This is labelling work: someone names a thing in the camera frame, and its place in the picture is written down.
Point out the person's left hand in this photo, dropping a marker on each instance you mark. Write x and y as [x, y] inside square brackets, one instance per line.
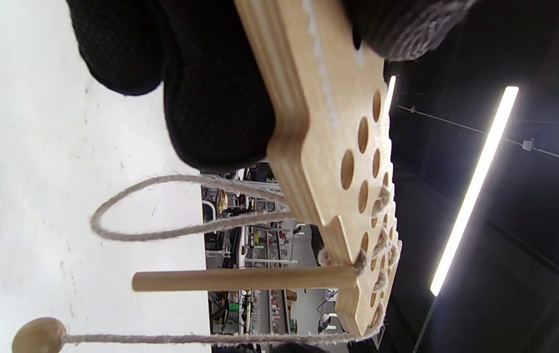
[210, 98]

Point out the wooden crocodile lacing toy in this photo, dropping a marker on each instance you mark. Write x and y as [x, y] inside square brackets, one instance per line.
[318, 122]

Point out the wooden lacing needle stick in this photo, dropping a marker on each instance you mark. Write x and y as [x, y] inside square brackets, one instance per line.
[240, 279]

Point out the round wooden bead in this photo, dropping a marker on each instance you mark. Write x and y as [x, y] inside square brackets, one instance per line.
[39, 337]

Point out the short white ceiling light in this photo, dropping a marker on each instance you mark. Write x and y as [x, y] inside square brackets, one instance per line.
[390, 95]

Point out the long white ceiling light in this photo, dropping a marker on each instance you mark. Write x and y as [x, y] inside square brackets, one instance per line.
[475, 191]

